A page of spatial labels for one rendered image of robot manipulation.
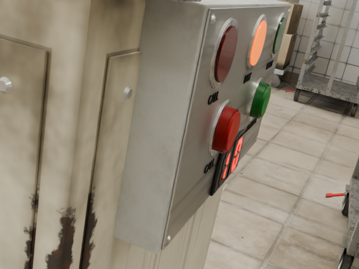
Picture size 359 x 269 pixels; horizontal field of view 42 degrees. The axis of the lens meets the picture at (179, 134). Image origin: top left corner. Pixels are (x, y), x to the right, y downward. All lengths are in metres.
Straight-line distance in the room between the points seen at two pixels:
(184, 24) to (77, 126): 0.07
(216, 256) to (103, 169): 1.34
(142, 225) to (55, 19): 0.12
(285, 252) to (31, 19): 1.55
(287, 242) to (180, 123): 1.54
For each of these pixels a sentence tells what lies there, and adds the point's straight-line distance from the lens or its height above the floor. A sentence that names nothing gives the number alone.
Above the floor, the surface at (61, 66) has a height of 0.80.
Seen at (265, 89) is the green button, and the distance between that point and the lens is 0.39.
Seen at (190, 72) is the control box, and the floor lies 0.81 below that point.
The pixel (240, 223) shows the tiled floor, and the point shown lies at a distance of 1.79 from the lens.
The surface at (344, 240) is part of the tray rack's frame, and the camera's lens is 1.65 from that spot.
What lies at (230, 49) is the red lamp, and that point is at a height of 0.81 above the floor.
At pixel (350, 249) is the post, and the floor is 0.14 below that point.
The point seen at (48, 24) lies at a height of 0.82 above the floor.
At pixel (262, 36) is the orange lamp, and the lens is 0.34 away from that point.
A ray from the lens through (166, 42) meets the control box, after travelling 0.23.
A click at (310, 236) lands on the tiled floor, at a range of 1.85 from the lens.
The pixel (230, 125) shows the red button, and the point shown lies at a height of 0.77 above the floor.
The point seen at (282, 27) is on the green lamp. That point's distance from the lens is 0.42.
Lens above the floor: 0.85
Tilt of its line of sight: 20 degrees down
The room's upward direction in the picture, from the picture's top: 11 degrees clockwise
